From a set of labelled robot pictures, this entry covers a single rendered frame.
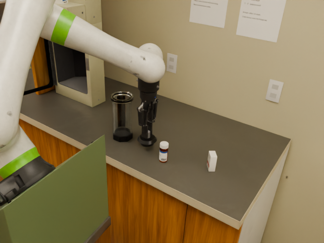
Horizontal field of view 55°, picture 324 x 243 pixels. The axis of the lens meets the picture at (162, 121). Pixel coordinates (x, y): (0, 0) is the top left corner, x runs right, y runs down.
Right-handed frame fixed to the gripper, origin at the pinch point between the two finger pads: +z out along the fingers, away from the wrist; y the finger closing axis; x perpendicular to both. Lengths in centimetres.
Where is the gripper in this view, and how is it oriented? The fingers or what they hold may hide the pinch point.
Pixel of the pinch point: (147, 129)
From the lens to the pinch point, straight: 144.9
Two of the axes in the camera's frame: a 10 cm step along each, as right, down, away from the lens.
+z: -0.5, 8.7, 5.0
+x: 8.2, 3.2, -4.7
